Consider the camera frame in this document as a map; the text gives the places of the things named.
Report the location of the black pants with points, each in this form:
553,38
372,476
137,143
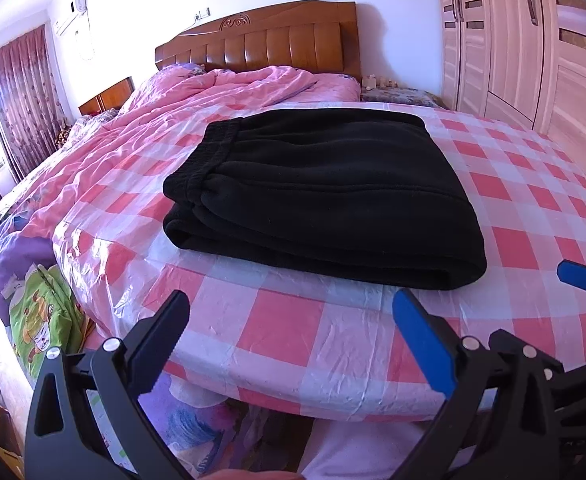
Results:
323,190

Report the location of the small white figurines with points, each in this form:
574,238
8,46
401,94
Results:
371,81

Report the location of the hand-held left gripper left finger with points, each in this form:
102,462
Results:
160,340

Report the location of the printed bed skirt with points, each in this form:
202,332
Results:
213,425

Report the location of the nightstand with floral cloth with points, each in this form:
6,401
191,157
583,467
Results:
398,96

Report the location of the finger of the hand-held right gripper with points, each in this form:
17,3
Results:
580,380
583,277

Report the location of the wall socket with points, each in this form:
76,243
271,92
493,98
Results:
202,14

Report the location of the purple bedding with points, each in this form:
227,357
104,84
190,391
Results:
8,260

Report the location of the wooden nightstand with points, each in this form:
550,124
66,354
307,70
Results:
105,97

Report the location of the maroon patterned curtain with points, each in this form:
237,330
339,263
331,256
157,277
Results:
23,100

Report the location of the person's left hand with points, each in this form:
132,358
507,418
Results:
253,475

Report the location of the pink quilt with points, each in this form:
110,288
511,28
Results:
173,105

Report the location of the green cartoon bag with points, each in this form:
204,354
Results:
38,325

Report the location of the wooden headboard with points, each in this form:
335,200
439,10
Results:
273,40

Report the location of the pink checkered plastic sheet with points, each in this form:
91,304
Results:
273,320

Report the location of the white air conditioner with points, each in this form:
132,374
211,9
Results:
73,17

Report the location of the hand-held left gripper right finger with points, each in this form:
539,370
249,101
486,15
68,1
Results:
423,340

